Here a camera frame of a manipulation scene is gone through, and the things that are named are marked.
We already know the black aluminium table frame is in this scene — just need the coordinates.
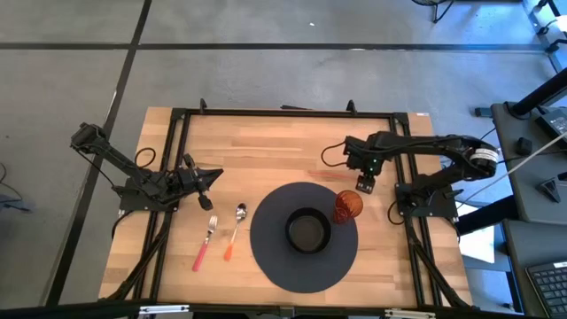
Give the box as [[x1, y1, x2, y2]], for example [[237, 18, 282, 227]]
[[0, 97, 567, 319]]

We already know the white cable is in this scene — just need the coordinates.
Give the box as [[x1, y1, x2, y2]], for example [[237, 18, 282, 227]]
[[458, 131, 567, 209]]

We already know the dark round woven placemat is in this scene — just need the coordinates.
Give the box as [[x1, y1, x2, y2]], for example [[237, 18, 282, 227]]
[[249, 181, 359, 294]]

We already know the grey desk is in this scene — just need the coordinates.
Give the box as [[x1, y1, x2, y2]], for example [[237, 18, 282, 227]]
[[490, 101, 567, 225], [502, 219, 567, 319]]

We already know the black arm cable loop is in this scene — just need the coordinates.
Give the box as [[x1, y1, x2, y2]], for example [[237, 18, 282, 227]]
[[134, 146, 157, 170], [320, 140, 352, 168]]

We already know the black desk beam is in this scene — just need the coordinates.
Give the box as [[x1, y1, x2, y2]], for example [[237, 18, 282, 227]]
[[454, 194, 522, 236]]

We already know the orange faceted plastic tumbler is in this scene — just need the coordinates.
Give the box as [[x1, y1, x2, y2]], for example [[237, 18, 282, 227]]
[[332, 190, 364, 225]]

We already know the small black device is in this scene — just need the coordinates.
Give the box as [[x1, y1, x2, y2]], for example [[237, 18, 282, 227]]
[[515, 136, 533, 157]]

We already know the black bowl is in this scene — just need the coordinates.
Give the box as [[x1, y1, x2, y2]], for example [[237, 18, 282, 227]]
[[284, 206, 332, 254]]

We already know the black triangular stand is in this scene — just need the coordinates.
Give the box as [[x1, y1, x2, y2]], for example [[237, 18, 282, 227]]
[[534, 176, 563, 204]]

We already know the orange drinking straw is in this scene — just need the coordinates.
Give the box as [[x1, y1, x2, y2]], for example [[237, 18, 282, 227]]
[[307, 170, 358, 182]]

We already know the black pole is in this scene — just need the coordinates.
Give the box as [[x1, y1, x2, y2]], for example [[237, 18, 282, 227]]
[[511, 66, 567, 117]]

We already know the white paper sheet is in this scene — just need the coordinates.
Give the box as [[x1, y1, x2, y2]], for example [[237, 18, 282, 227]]
[[457, 202, 496, 265]]

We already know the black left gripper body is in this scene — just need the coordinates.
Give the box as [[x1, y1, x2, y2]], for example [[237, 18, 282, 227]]
[[176, 152, 214, 212]]

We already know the black keyboard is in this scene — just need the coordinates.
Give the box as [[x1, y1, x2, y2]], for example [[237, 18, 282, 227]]
[[525, 260, 567, 318]]

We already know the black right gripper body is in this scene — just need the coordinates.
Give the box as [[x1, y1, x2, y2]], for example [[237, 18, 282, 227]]
[[344, 132, 383, 177]]

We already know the spoon with orange handle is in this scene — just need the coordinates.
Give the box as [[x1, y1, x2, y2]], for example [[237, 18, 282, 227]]
[[222, 202, 248, 262]]

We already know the silver metal bracket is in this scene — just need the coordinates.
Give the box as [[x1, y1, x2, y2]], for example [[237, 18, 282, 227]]
[[138, 304, 190, 316], [384, 307, 438, 319]]

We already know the black power adapter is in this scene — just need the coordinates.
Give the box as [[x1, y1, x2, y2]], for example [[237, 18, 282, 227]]
[[534, 107, 567, 137]]

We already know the fork with pink handle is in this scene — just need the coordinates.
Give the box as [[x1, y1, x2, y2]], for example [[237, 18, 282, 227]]
[[191, 214, 219, 273]]

